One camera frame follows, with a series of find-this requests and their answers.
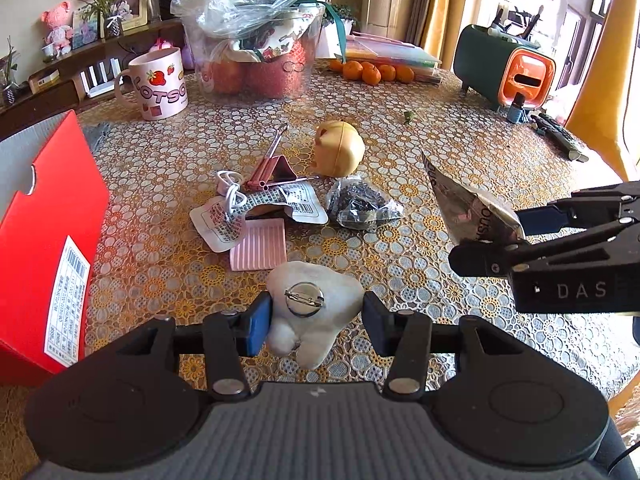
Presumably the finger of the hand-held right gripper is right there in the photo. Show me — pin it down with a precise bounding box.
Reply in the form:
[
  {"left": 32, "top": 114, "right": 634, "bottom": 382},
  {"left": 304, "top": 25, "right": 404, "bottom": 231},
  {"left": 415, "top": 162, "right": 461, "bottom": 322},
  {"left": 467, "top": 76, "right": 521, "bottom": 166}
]
[
  {"left": 448, "top": 215, "right": 640, "bottom": 278},
  {"left": 516, "top": 181, "right": 640, "bottom": 236}
]

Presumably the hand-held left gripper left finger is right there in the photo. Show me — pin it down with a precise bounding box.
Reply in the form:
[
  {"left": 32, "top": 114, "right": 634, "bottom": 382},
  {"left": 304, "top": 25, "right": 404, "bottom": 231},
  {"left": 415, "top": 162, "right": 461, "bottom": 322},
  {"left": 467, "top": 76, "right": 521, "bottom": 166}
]
[{"left": 117, "top": 292, "right": 275, "bottom": 402}]

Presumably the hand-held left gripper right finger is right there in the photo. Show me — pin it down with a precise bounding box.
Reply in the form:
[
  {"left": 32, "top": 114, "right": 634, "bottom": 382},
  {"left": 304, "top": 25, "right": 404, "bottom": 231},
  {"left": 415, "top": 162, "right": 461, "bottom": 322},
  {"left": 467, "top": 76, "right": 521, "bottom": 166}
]
[{"left": 362, "top": 291, "right": 506, "bottom": 395}]

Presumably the white tooth plush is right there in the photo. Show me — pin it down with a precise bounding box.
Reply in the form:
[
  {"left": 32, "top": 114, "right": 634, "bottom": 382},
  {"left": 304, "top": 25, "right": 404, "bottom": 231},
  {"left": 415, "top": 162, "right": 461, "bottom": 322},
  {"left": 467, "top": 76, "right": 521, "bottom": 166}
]
[{"left": 265, "top": 261, "right": 365, "bottom": 368}]

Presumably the silver foil packet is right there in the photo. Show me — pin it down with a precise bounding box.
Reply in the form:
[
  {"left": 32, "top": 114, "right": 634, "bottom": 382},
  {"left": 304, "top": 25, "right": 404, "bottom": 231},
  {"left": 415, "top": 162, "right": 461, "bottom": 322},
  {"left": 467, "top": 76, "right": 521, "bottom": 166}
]
[{"left": 421, "top": 151, "right": 526, "bottom": 246}]

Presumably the pink ribbed tray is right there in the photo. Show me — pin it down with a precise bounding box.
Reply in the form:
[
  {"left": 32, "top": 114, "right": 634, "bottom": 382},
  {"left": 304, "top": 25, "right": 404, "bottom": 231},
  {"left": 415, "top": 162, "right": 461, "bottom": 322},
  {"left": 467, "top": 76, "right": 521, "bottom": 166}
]
[{"left": 230, "top": 218, "right": 287, "bottom": 272}]

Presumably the white printed sachet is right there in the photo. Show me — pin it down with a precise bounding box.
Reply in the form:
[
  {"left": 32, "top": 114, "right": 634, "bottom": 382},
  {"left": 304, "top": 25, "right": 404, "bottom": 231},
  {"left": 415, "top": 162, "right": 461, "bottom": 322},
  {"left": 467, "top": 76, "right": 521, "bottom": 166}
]
[
  {"left": 189, "top": 196, "right": 248, "bottom": 253},
  {"left": 277, "top": 181, "right": 329, "bottom": 225},
  {"left": 245, "top": 185, "right": 291, "bottom": 218}
]

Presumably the red cardboard box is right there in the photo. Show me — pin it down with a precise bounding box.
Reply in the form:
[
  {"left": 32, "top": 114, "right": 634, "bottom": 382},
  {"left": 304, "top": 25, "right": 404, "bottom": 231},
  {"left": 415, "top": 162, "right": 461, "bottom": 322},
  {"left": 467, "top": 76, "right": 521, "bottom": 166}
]
[{"left": 0, "top": 109, "right": 111, "bottom": 388}]

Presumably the lace-covered desktop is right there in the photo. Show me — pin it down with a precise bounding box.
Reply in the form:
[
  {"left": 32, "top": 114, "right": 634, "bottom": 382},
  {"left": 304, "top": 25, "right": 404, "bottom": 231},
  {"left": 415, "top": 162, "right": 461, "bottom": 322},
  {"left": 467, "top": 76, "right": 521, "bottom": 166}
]
[{"left": 0, "top": 57, "right": 640, "bottom": 480}]

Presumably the black remote control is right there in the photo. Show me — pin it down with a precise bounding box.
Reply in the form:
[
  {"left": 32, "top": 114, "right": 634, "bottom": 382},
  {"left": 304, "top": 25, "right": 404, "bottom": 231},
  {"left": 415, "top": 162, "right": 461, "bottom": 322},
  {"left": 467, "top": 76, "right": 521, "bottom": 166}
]
[{"left": 531, "top": 112, "right": 590, "bottom": 162}]

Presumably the small blue bottle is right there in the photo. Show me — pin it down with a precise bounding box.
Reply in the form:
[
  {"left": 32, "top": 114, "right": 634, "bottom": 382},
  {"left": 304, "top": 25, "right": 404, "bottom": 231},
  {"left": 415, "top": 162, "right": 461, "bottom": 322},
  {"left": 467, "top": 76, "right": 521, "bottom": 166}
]
[{"left": 506, "top": 95, "right": 528, "bottom": 125}]

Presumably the bag of black screws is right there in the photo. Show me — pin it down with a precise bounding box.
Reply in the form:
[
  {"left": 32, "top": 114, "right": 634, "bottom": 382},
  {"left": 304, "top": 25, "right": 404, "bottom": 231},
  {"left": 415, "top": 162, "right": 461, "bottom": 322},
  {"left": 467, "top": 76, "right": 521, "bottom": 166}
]
[{"left": 326, "top": 175, "right": 405, "bottom": 231}]

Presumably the yellow chair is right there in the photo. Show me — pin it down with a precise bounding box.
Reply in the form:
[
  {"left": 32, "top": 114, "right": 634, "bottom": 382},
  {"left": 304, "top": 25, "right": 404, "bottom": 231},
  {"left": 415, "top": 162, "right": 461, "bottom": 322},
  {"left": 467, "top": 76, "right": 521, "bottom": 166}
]
[{"left": 565, "top": 0, "right": 640, "bottom": 181}]

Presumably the green and orange desk organizer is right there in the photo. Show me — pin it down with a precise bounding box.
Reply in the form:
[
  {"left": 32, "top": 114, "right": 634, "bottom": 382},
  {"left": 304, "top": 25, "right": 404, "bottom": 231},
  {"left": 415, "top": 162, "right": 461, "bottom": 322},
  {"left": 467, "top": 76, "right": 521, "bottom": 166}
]
[{"left": 452, "top": 24, "right": 557, "bottom": 111}]

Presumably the yellow pig toy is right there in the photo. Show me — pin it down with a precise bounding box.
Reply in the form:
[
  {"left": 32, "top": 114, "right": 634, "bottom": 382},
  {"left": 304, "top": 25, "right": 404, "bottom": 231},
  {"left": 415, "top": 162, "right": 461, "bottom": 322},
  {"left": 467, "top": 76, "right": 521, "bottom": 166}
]
[{"left": 314, "top": 120, "right": 366, "bottom": 178}]

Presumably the stack of colourful folders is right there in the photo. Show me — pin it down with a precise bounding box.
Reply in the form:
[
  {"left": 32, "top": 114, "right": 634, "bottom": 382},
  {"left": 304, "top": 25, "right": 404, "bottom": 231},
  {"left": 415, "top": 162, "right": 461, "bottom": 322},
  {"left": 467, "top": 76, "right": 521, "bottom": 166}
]
[{"left": 345, "top": 32, "right": 443, "bottom": 86}]

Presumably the yellow curtain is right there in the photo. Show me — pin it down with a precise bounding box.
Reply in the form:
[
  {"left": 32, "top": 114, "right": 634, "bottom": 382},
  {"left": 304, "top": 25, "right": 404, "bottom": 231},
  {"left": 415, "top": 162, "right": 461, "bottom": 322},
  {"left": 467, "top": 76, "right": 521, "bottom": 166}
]
[{"left": 420, "top": 0, "right": 488, "bottom": 63}]

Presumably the clear plastic tub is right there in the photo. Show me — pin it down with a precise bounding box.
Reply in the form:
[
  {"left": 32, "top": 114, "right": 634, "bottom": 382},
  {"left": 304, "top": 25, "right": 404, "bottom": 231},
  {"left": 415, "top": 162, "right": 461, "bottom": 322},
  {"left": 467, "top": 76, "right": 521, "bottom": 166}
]
[{"left": 181, "top": 5, "right": 323, "bottom": 106}]

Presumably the grey cloth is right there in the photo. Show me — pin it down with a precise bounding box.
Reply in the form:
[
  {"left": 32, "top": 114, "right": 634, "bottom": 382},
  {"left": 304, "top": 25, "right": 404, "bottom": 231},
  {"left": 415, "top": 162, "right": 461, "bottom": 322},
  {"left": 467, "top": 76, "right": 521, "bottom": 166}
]
[{"left": 82, "top": 121, "right": 111, "bottom": 153}]

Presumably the pink strawberry mug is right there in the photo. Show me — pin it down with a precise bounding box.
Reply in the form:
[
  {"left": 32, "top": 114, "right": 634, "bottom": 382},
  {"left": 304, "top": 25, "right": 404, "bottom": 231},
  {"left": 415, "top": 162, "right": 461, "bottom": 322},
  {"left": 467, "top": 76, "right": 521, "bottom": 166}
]
[{"left": 114, "top": 47, "right": 188, "bottom": 121}]

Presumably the teal ribbon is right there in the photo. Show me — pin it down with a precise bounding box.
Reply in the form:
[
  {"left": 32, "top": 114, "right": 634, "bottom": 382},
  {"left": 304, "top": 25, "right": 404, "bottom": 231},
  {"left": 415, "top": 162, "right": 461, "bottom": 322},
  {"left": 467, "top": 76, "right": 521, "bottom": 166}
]
[{"left": 320, "top": 2, "right": 361, "bottom": 63}]

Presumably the small plant in white pot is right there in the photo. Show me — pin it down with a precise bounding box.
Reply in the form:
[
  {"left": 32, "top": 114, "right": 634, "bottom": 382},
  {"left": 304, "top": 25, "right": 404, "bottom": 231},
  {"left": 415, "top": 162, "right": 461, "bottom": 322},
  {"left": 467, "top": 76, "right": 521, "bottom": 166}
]
[{"left": 317, "top": 4, "right": 361, "bottom": 58}]

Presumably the white router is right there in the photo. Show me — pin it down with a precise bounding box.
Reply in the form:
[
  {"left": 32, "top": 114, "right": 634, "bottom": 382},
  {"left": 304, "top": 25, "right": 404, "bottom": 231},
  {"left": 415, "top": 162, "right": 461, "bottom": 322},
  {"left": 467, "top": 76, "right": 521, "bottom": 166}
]
[{"left": 80, "top": 57, "right": 123, "bottom": 97}]

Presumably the purple toy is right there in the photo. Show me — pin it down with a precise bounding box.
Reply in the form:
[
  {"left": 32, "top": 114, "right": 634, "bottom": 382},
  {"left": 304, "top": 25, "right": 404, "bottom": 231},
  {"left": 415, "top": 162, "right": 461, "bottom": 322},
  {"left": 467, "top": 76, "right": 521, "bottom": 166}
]
[{"left": 150, "top": 37, "right": 193, "bottom": 71}]

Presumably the wooden cabinet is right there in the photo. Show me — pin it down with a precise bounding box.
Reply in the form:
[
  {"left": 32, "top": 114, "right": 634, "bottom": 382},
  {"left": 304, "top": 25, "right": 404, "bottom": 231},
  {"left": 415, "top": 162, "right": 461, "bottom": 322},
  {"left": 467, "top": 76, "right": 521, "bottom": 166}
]
[{"left": 0, "top": 17, "right": 186, "bottom": 141}]

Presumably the yellow and white small box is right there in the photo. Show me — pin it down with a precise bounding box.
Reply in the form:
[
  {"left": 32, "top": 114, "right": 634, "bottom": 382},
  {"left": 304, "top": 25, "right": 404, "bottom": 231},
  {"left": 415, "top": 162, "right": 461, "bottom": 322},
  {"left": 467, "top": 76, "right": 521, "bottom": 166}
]
[{"left": 30, "top": 72, "right": 61, "bottom": 92}]

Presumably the crumpled clear plastic bag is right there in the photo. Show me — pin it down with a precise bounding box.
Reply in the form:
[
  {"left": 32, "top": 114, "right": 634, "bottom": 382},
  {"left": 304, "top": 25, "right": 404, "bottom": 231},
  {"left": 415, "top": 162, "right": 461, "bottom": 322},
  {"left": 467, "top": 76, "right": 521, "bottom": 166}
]
[{"left": 170, "top": 0, "right": 326, "bottom": 41}]

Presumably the potted green plant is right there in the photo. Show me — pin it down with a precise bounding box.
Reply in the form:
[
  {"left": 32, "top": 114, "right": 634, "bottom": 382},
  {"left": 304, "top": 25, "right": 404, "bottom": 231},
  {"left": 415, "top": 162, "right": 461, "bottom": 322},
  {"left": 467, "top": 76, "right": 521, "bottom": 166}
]
[{"left": 75, "top": 0, "right": 136, "bottom": 38}]

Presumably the colourful picture card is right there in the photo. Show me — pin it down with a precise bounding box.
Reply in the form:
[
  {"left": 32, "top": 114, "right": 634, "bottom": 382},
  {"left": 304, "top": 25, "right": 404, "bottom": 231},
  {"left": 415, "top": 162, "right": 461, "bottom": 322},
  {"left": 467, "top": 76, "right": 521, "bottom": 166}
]
[{"left": 72, "top": 7, "right": 101, "bottom": 50}]

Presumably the leafy plant in dark pot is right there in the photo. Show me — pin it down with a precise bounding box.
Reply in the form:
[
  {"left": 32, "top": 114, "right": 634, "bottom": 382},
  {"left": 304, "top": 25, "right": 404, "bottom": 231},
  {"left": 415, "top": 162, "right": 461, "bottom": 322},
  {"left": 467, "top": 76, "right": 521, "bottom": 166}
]
[{"left": 0, "top": 37, "right": 23, "bottom": 106}]

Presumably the pink teddy bear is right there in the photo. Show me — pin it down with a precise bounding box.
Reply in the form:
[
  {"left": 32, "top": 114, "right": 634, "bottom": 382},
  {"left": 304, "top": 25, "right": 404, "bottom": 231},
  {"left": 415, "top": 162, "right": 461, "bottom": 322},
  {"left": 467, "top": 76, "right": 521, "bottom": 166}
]
[{"left": 41, "top": 9, "right": 75, "bottom": 57}]

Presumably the white coiled cable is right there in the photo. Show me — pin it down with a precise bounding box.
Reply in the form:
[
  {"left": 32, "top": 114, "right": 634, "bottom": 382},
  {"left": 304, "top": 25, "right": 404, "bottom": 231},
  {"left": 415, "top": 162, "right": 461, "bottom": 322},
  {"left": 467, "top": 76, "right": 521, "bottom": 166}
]
[{"left": 216, "top": 170, "right": 248, "bottom": 216}]

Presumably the cream photo frame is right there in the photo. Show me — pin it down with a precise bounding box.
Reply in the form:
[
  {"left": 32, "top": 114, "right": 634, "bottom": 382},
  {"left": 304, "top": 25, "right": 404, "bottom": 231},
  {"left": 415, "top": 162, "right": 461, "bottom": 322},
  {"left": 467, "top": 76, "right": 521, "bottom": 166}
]
[{"left": 120, "top": 0, "right": 150, "bottom": 31}]

